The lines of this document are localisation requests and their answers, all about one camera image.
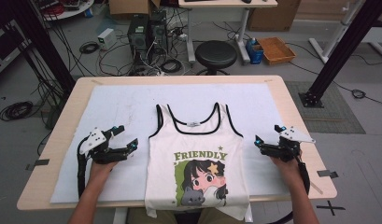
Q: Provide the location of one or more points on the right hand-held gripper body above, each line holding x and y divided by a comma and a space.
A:
288, 149

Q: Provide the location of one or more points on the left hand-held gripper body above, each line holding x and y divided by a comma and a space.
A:
95, 140

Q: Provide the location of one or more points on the white printed tank top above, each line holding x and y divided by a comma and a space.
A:
195, 149

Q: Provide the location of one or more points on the person's right hand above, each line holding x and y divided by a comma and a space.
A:
290, 171

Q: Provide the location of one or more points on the person's left hand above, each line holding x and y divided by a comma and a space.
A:
101, 171

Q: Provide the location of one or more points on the white felt mat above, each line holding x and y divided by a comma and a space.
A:
117, 109

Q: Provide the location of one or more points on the black tape strip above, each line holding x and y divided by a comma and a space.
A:
39, 163
327, 174

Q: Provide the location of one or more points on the grey floor mat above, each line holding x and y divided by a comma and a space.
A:
332, 112

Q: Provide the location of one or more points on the white table leg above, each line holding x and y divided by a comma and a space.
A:
120, 216

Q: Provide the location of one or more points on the person's khaki trouser legs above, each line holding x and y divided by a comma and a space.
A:
142, 216

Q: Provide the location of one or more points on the black tape cross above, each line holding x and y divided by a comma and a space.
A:
330, 207

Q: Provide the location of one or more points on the wooden tray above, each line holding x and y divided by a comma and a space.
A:
276, 50

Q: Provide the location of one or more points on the blue plastic bin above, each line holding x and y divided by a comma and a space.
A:
255, 53

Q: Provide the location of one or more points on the white power supply box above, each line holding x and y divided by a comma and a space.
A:
106, 38

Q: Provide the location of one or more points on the black computer tower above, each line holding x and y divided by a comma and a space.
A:
138, 37
158, 32

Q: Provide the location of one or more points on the black round stool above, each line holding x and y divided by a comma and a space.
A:
215, 54

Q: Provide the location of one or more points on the white metal stand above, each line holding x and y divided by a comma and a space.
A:
333, 37

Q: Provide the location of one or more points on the large brown cardboard box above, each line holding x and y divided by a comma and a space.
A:
272, 15

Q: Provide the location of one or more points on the round white table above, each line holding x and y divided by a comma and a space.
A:
70, 11

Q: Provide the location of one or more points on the white desk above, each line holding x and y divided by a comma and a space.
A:
226, 3

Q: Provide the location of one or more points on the black aluminium frame post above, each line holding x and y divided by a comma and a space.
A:
42, 46
344, 49

